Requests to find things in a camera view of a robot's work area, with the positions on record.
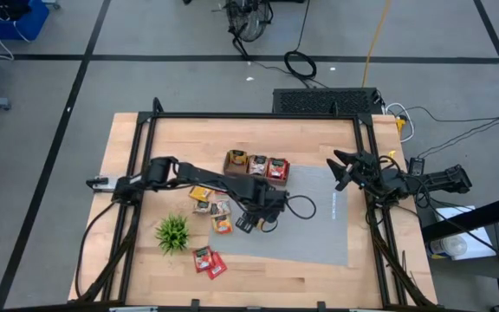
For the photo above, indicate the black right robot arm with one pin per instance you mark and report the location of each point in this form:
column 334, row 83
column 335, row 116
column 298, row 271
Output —
column 440, row 182

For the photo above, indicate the beige tea packet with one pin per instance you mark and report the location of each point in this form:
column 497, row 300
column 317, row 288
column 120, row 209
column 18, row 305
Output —
column 258, row 164
column 220, row 208
column 202, row 207

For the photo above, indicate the yellow plug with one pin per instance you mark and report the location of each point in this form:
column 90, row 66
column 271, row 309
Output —
column 400, row 124

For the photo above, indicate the black metal cart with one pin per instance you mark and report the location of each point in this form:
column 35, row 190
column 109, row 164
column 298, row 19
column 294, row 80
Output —
column 470, row 217

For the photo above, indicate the black perforated computer case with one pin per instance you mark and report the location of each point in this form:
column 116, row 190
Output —
column 327, row 100

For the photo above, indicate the white box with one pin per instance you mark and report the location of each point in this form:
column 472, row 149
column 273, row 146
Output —
column 481, row 249

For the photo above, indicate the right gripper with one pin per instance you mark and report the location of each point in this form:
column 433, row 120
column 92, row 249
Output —
column 368, row 175

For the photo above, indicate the black power adapter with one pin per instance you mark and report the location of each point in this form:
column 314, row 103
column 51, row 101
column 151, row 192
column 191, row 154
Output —
column 416, row 166

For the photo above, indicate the green plant in white pot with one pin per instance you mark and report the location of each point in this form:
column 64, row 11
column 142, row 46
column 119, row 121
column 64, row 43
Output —
column 172, row 234

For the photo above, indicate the black floor fan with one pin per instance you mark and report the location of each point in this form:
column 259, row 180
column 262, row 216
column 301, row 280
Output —
column 249, row 19

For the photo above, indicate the blue plastic bin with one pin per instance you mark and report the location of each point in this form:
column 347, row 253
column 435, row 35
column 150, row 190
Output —
column 15, row 24

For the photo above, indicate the round white container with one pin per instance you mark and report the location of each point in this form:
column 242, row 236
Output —
column 444, row 247

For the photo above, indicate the yellow tea packet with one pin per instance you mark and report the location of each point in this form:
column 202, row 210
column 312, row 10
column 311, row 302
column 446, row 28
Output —
column 200, row 193

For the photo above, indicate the grey mesh mat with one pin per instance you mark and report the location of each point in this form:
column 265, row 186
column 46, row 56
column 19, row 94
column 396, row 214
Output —
column 301, row 242

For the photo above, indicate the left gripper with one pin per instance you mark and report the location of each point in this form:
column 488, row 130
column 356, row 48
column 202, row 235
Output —
column 267, row 199

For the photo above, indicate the black aluminium rig frame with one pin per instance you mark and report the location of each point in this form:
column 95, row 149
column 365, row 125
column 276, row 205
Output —
column 189, row 115

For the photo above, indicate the wooden three-compartment tray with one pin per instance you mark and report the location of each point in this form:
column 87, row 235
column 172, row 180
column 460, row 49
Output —
column 254, row 177

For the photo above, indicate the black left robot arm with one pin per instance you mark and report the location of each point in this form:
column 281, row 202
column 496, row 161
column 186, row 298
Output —
column 206, row 175

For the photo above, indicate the white tape strip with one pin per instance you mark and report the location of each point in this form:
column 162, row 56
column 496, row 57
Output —
column 333, row 206

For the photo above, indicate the white paper scrap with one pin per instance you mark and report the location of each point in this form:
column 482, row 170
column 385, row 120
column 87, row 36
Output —
column 250, row 79

